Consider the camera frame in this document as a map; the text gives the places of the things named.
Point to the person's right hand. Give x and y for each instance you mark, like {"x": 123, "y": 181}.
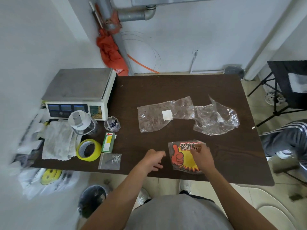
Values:
{"x": 205, "y": 159}

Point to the person's left hand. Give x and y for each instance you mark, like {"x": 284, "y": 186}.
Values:
{"x": 153, "y": 162}

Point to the clear bag yellow starburst sign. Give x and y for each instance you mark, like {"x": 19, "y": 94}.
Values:
{"x": 180, "y": 158}

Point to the clear plastic bag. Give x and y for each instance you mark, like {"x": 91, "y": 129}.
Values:
{"x": 215, "y": 119}

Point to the clear bag with white label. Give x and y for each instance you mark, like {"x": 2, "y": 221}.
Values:
{"x": 151, "y": 119}

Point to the small zip bag of screws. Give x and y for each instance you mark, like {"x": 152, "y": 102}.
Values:
{"x": 108, "y": 162}

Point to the small green box red arrow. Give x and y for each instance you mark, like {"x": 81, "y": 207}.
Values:
{"x": 108, "y": 143}

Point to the small clear round container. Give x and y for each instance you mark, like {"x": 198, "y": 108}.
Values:
{"x": 112, "y": 124}

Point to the yellow tape roll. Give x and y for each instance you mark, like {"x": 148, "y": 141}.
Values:
{"x": 90, "y": 159}

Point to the clear jar with white lid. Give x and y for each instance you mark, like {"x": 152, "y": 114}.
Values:
{"x": 79, "y": 119}

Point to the white ribbed cloth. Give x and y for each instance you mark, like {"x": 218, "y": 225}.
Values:
{"x": 57, "y": 141}

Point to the person's left forearm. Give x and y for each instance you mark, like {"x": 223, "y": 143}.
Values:
{"x": 115, "y": 203}

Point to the person's right forearm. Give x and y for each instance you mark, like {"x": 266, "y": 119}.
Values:
{"x": 237, "y": 203}

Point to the person's right white shoe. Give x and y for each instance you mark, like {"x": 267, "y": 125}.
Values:
{"x": 185, "y": 186}

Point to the person's white shoe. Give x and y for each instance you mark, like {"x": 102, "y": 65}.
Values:
{"x": 141, "y": 198}
{"x": 185, "y": 186}

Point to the person's left white shoe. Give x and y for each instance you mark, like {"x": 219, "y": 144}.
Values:
{"x": 141, "y": 198}

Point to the person's grey shirt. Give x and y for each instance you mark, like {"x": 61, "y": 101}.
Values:
{"x": 177, "y": 215}

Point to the black trash bin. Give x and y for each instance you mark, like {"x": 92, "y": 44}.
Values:
{"x": 92, "y": 198}

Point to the dark stool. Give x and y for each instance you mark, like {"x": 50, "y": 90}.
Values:
{"x": 285, "y": 168}

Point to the white curved floor mat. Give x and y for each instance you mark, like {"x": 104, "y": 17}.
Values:
{"x": 271, "y": 213}

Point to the white round patterned object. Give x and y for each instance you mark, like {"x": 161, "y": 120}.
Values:
{"x": 272, "y": 98}

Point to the white round bin dark lid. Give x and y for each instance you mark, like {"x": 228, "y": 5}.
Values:
{"x": 234, "y": 71}

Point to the white bag with yellow smiley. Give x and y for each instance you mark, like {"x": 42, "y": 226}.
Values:
{"x": 48, "y": 177}

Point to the white electronic scale steel pan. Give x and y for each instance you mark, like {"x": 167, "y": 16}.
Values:
{"x": 79, "y": 83}

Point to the black folding stool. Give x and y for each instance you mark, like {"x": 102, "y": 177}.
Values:
{"x": 280, "y": 69}

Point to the grey paper sheet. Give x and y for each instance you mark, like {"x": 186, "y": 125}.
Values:
{"x": 298, "y": 82}

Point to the pile of white plastic bags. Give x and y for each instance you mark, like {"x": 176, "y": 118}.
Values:
{"x": 31, "y": 146}

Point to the white plastic pipe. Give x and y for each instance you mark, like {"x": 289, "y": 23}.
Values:
{"x": 271, "y": 45}

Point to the metal framed red cabinet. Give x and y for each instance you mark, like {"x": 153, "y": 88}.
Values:
{"x": 172, "y": 1}

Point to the grey metal pipe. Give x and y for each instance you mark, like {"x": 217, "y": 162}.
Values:
{"x": 103, "y": 7}

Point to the grey wall plug with conduit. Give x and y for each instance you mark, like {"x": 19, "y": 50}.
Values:
{"x": 195, "y": 54}

